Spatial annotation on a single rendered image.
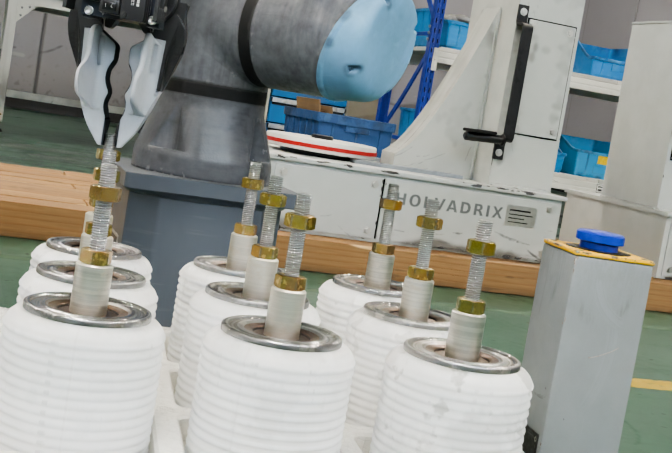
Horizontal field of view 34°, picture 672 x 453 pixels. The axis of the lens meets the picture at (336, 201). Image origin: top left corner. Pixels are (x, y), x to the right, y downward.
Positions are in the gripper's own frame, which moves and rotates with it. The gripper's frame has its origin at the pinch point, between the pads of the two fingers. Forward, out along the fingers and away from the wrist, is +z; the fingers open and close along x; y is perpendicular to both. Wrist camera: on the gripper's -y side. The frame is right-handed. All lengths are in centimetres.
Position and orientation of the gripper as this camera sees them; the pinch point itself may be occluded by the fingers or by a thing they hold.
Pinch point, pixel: (113, 129)
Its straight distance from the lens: 91.1
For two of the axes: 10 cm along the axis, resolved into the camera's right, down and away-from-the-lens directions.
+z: -1.6, 9.8, 0.8
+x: 9.9, 1.6, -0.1
